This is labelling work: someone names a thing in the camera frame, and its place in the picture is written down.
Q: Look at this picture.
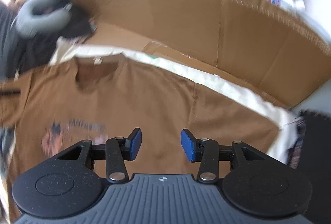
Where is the brown cardboard sheet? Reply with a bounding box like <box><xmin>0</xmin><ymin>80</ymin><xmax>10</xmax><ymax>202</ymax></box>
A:
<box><xmin>73</xmin><ymin>0</ymin><xmax>330</xmax><ymax>107</ymax></box>

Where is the folded black garment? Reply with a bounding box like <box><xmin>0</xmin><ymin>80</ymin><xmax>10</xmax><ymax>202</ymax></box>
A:
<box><xmin>288</xmin><ymin>110</ymin><xmax>330</xmax><ymax>223</ymax></box>

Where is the cream bear print bedsheet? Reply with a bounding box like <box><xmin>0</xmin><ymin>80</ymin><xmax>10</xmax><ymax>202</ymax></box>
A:
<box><xmin>0</xmin><ymin>37</ymin><xmax>302</xmax><ymax>219</ymax></box>

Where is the black garment pile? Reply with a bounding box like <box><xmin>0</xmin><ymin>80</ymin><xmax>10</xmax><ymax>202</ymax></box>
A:
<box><xmin>1</xmin><ymin>4</ymin><xmax>93</xmax><ymax>80</ymax></box>

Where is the brown printed t-shirt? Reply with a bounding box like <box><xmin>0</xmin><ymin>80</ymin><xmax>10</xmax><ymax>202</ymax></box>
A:
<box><xmin>0</xmin><ymin>56</ymin><xmax>281</xmax><ymax>222</ymax></box>

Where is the grey neck pillow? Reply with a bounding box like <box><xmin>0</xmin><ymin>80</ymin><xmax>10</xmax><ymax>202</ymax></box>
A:
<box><xmin>15</xmin><ymin>0</ymin><xmax>72</xmax><ymax>38</ymax></box>

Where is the dark grey pillow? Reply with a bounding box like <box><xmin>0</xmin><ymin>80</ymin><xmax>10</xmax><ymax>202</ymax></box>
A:
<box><xmin>1</xmin><ymin>2</ymin><xmax>18</xmax><ymax>81</ymax></box>

